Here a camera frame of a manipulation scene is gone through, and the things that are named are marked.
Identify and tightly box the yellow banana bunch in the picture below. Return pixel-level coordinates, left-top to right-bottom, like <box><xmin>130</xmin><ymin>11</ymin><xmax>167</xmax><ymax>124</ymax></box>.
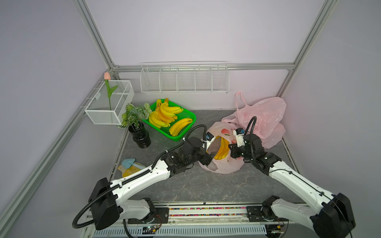
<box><xmin>148</xmin><ymin>98</ymin><xmax>194</xmax><ymax>137</ymax></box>
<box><xmin>214</xmin><ymin>137</ymin><xmax>229</xmax><ymax>160</ymax></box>

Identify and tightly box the printed pink plastic bag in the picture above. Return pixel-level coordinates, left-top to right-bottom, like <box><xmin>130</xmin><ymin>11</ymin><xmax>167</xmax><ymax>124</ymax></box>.
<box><xmin>199</xmin><ymin>122</ymin><xmax>244</xmax><ymax>174</ymax></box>

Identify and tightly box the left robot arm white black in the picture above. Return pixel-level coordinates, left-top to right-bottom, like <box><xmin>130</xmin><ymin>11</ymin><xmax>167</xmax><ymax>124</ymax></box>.
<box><xmin>72</xmin><ymin>137</ymin><xmax>213</xmax><ymax>230</ymax></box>

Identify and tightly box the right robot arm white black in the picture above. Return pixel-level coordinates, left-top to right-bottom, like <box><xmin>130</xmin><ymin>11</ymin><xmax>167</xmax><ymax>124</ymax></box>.
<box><xmin>229</xmin><ymin>129</ymin><xmax>356</xmax><ymax>238</ymax></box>

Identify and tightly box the plain pink plastic bag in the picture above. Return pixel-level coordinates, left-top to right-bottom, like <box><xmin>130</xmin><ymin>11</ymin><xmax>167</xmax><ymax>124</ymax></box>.
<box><xmin>222</xmin><ymin>92</ymin><xmax>286</xmax><ymax>149</ymax></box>

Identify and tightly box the yellow banana bunch in basket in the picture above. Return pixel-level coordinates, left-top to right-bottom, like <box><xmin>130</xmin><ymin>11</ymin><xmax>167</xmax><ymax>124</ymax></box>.
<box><xmin>148</xmin><ymin>98</ymin><xmax>194</xmax><ymax>137</ymax></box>

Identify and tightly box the green plastic basket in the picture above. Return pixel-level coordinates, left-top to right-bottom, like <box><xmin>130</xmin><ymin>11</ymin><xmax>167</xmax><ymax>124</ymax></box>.
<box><xmin>141</xmin><ymin>99</ymin><xmax>197</xmax><ymax>142</ymax></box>

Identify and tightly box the black plant vase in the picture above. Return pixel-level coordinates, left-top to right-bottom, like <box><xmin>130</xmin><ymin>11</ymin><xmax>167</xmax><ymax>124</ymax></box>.
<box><xmin>128</xmin><ymin>122</ymin><xmax>151</xmax><ymax>149</ymax></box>

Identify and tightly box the yellow white work glove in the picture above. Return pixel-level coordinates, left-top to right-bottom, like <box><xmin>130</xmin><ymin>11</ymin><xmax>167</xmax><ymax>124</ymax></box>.
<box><xmin>118</xmin><ymin>163</ymin><xmax>146</xmax><ymax>178</ymax></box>

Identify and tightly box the green potted plant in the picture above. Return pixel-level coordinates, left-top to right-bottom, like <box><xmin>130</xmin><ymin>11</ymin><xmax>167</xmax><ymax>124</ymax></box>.
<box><xmin>117</xmin><ymin>103</ymin><xmax>152</xmax><ymax>130</ymax></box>

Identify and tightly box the pink artificial tulip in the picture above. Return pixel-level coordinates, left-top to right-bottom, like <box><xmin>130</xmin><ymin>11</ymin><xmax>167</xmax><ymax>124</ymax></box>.
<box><xmin>104</xmin><ymin>72</ymin><xmax>118</xmax><ymax>110</ymax></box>

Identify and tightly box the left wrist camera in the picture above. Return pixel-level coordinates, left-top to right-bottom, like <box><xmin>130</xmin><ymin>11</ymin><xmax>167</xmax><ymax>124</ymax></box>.
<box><xmin>205</xmin><ymin>132</ymin><xmax>215</xmax><ymax>143</ymax></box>

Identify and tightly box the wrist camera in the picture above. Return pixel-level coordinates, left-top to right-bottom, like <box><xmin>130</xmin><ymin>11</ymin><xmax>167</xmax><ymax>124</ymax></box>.
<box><xmin>233</xmin><ymin>128</ymin><xmax>245</xmax><ymax>148</ymax></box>
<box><xmin>205</xmin><ymin>132</ymin><xmax>215</xmax><ymax>143</ymax></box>

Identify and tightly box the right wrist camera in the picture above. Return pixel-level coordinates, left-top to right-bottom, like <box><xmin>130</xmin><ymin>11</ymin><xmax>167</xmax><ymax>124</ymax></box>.
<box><xmin>233</xmin><ymin>128</ymin><xmax>245</xmax><ymax>148</ymax></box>

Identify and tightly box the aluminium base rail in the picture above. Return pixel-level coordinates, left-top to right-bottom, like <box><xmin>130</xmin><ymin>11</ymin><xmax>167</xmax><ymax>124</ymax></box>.
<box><xmin>80</xmin><ymin>199</ymin><xmax>316</xmax><ymax>238</ymax></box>

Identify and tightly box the white wire shelf back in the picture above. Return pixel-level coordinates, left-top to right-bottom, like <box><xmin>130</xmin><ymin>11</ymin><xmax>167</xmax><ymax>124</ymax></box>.
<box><xmin>140</xmin><ymin>61</ymin><xmax>230</xmax><ymax>94</ymax></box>

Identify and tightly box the white wire basket left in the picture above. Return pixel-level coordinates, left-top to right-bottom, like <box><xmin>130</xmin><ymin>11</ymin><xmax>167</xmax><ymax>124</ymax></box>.
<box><xmin>84</xmin><ymin>80</ymin><xmax>135</xmax><ymax>126</ymax></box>

